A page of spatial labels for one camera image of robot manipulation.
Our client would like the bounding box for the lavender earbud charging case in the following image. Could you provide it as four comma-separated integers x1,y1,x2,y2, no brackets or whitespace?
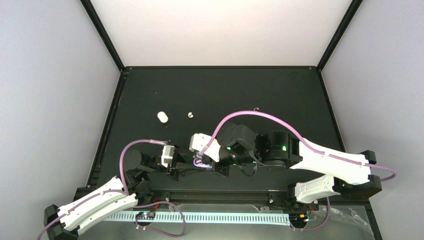
193,157,213,170

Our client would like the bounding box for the white oval charging case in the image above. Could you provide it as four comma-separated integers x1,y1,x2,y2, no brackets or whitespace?
157,111,169,124

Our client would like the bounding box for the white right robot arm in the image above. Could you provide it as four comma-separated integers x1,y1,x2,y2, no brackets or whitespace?
196,123,383,210

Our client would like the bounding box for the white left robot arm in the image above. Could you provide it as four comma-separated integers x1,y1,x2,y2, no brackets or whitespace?
39,145,210,240

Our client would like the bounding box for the small circuit board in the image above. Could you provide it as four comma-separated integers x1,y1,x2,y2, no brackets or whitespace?
135,211,156,221

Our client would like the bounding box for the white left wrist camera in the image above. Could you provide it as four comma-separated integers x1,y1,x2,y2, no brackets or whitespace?
160,145,175,168

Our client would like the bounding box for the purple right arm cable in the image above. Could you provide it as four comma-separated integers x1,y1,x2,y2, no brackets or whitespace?
198,110,398,182

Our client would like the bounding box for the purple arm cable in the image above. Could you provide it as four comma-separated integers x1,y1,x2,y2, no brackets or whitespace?
198,110,398,182
36,139,168,240

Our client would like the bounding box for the black frame rail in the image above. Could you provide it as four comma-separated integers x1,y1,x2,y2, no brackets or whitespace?
74,188,370,208

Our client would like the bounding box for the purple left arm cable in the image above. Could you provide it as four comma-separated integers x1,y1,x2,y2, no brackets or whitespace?
36,139,168,240

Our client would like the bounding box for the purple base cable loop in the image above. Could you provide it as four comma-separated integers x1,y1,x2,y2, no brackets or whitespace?
134,200,188,238

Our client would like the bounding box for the light blue slotted cable duct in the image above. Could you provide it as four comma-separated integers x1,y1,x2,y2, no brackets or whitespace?
105,211,290,226

